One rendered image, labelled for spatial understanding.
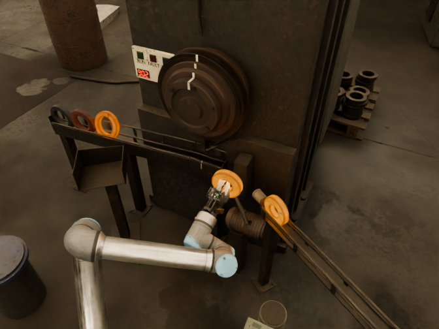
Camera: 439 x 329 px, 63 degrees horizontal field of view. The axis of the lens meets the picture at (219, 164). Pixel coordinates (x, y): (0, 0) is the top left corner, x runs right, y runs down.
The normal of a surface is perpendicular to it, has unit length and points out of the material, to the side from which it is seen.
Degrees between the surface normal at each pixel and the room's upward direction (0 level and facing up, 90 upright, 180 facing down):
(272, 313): 0
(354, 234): 0
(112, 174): 5
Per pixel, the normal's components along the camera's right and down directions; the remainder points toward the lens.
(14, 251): 0.00, -0.73
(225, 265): 0.26, 0.10
